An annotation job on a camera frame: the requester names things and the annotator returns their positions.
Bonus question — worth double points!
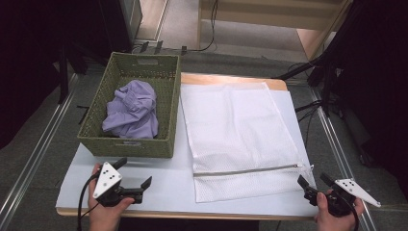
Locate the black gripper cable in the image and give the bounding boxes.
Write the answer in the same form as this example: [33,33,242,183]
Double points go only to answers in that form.
[76,172,102,231]
[339,192,361,231]

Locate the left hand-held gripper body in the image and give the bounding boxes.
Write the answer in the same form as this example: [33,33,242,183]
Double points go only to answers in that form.
[92,162,143,208]

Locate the person's right hand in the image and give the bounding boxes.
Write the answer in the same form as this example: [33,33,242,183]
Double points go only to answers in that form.
[314,189,366,231]

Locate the black metal frame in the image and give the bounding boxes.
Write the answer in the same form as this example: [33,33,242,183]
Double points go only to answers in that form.
[57,40,111,106]

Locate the white mesh laundry bag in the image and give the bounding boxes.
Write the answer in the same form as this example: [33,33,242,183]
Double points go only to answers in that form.
[180,81,317,204]

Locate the black metal stand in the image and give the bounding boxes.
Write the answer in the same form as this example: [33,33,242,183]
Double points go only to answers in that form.
[271,0,364,117]

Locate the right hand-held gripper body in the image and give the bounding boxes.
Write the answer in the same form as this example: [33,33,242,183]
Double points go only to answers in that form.
[304,178,382,218]

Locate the white table mat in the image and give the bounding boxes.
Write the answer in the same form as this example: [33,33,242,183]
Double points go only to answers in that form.
[56,88,321,218]

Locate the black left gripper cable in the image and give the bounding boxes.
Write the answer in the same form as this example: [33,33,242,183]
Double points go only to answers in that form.
[76,172,102,231]

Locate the green woven basket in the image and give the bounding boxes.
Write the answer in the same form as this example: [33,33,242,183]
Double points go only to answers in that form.
[77,51,182,159]

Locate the wooden table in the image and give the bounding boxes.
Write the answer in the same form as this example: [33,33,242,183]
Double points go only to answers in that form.
[56,72,321,222]

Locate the dark cabinet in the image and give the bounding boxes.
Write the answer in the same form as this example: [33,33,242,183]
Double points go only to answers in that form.
[98,0,144,55]

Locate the lavender shirt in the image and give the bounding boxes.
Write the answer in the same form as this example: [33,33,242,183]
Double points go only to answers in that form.
[101,79,160,140]

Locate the black floor cables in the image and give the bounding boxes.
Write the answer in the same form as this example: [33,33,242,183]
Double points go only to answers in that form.
[293,98,323,149]

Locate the light wooden shelf unit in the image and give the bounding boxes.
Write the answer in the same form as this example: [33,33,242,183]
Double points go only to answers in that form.
[196,0,354,61]

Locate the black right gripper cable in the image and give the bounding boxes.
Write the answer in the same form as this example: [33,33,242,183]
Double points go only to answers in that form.
[339,192,361,231]

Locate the metal floor rail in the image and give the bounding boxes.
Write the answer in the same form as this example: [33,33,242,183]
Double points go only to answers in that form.
[308,86,378,231]
[0,72,80,225]

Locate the person's left hand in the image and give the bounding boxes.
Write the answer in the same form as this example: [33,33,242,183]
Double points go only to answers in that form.
[88,163,136,231]

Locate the black hanging cable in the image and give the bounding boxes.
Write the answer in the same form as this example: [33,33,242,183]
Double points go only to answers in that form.
[184,0,219,54]

